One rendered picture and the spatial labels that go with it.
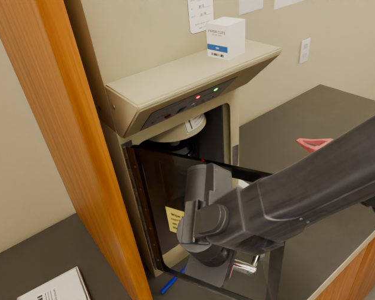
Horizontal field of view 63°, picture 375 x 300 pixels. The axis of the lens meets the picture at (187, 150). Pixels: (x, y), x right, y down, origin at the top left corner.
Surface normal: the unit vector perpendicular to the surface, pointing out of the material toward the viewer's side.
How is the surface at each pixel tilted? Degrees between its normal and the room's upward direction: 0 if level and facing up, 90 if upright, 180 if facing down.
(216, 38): 90
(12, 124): 90
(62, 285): 0
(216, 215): 49
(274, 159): 0
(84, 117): 90
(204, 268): 25
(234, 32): 90
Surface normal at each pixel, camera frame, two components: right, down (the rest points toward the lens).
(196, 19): 0.60, 0.41
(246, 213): -0.78, -0.33
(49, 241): -0.10, -0.81
